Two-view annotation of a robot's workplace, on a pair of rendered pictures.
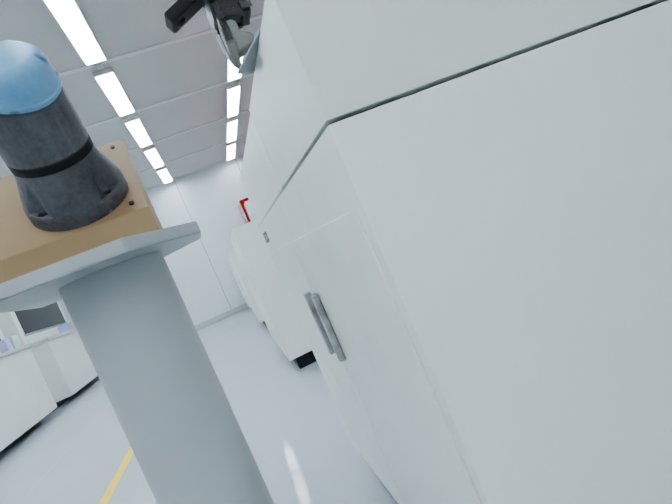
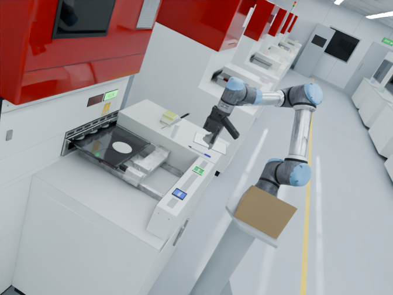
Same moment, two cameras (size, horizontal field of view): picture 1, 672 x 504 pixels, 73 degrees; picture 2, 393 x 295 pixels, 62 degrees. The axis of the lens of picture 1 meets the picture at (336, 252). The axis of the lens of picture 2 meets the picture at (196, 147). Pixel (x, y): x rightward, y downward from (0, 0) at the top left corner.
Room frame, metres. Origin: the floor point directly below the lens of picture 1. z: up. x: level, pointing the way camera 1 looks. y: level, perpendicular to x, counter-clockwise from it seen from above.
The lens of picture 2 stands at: (2.30, 0.54, 1.78)
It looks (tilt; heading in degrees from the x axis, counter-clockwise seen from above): 26 degrees down; 203
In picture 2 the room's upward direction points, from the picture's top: 24 degrees clockwise
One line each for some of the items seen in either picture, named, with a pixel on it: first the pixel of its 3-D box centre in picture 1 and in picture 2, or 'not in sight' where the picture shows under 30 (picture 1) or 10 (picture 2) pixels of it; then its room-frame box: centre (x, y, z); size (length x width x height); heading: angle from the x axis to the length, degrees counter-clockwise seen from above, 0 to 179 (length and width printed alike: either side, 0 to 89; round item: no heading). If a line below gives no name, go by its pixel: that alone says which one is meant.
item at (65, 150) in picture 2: not in sight; (92, 133); (1.16, -0.51, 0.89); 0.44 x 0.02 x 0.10; 14
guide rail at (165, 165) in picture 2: not in sight; (148, 155); (0.93, -0.28, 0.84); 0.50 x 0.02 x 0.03; 104
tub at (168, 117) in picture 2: not in sight; (168, 119); (0.73, -0.37, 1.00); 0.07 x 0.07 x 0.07; 17
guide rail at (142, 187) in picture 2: not in sight; (122, 175); (1.19, -0.22, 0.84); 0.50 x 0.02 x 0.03; 104
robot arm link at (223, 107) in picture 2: not in sight; (225, 106); (0.95, 0.02, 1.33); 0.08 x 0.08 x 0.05
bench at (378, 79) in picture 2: not in sight; (383, 84); (-10.51, 0.41, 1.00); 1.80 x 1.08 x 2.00; 14
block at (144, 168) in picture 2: not in sight; (142, 167); (1.12, -0.18, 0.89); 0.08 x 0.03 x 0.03; 104
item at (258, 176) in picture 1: (274, 175); (184, 192); (1.07, 0.06, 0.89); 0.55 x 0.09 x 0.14; 14
